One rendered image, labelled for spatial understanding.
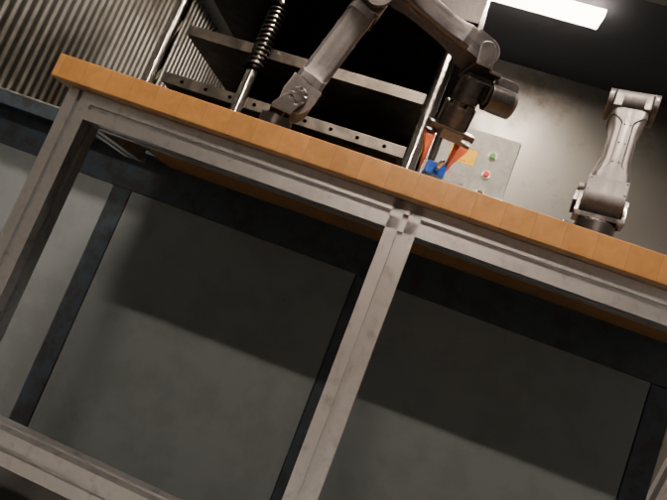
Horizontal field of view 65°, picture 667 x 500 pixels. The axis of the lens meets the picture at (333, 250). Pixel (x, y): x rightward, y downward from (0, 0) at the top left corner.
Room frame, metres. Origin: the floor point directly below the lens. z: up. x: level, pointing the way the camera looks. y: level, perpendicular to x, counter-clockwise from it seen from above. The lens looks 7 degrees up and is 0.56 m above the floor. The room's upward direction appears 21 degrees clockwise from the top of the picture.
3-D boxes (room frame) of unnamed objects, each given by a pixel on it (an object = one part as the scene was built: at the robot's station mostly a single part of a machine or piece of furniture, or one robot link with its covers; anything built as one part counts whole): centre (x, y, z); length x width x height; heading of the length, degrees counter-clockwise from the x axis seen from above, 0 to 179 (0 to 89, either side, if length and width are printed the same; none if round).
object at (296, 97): (0.97, 0.18, 0.90); 0.09 x 0.06 x 0.06; 12
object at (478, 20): (2.42, 0.35, 1.75); 1.30 x 0.84 x 0.61; 79
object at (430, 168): (1.08, -0.14, 0.93); 0.13 x 0.05 x 0.05; 3
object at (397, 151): (2.47, 0.35, 1.27); 1.10 x 0.74 x 0.05; 79
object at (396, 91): (2.48, 0.34, 1.52); 1.10 x 0.70 x 0.05; 79
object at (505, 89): (1.05, -0.18, 1.14); 0.12 x 0.09 x 0.12; 102
